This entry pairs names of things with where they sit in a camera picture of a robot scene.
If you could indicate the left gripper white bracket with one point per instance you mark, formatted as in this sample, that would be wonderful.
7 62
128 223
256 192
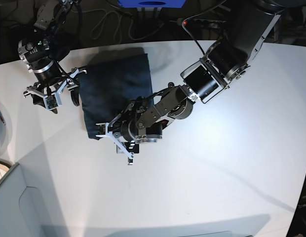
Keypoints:
119 130

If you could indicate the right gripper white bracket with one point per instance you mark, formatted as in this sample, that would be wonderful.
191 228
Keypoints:
37 91

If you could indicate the dark blue T-shirt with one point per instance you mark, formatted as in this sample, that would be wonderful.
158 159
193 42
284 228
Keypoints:
113 78

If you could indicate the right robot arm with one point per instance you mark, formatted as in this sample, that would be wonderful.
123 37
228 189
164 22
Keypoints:
42 51

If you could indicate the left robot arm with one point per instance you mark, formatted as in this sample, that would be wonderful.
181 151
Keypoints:
144 119

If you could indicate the blue box on stand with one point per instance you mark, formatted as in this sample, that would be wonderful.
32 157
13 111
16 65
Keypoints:
151 3

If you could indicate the grey cabinet corner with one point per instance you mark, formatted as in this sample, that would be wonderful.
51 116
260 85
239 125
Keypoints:
23 212

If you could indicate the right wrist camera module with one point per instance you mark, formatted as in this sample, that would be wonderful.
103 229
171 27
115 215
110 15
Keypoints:
52 101

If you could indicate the black power strip red switch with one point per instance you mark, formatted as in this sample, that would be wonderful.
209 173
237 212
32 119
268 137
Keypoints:
182 22

